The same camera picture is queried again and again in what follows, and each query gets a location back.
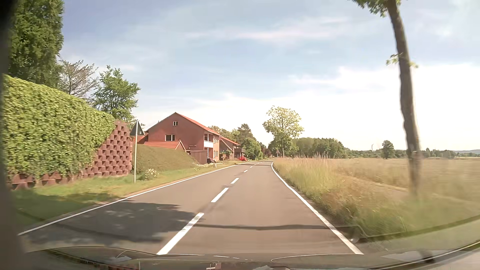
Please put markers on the lone dark tree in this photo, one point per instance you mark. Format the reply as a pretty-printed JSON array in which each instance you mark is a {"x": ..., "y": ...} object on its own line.
[{"x": 387, "y": 148}]

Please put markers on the slim roadside tree trunk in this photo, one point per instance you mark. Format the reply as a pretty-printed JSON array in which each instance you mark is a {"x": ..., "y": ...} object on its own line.
[{"x": 406, "y": 97}]

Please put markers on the bare-branched tree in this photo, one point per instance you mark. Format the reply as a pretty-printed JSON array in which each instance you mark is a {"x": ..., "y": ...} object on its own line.
[{"x": 77, "y": 78}]

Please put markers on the green leafy tree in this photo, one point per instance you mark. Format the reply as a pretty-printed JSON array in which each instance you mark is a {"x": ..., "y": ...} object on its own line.
[{"x": 116, "y": 95}]

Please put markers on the low red brick house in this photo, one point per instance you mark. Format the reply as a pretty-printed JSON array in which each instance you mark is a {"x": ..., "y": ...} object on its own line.
[{"x": 230, "y": 146}]

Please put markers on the triangular road sign on post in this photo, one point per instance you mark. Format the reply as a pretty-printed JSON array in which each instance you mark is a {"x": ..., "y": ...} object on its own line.
[{"x": 136, "y": 129}]

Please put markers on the grey asphalt road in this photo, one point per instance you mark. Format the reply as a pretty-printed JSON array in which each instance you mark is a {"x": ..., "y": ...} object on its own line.
[{"x": 258, "y": 198}]

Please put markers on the ivy-covered red block wall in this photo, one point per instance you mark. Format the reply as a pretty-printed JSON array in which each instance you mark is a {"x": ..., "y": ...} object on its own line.
[{"x": 48, "y": 127}]

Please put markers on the distant row of trees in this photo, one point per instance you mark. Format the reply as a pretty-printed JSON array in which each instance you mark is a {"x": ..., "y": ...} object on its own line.
[{"x": 435, "y": 153}]

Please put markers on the trees beside houses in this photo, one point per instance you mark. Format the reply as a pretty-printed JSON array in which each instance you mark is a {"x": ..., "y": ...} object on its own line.
[{"x": 245, "y": 142}]

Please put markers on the pale leafy tree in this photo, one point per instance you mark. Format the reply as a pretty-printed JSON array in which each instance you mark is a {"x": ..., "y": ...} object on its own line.
[{"x": 282, "y": 125}]

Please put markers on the wood of green trees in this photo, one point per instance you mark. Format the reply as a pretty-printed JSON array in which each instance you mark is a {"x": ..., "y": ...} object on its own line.
[{"x": 318, "y": 147}]

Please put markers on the large dark conifer tree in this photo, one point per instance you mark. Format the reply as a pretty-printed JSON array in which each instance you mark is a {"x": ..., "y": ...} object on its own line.
[{"x": 35, "y": 39}]

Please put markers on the car's own bonnet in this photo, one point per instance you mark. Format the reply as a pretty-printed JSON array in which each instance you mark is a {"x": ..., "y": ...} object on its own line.
[{"x": 240, "y": 261}]

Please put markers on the dry grain field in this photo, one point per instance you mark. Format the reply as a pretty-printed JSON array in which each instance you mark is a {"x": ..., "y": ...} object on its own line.
[{"x": 442, "y": 176}]

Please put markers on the grassy bank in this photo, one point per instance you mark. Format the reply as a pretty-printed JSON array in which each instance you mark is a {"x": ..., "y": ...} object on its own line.
[{"x": 162, "y": 159}]

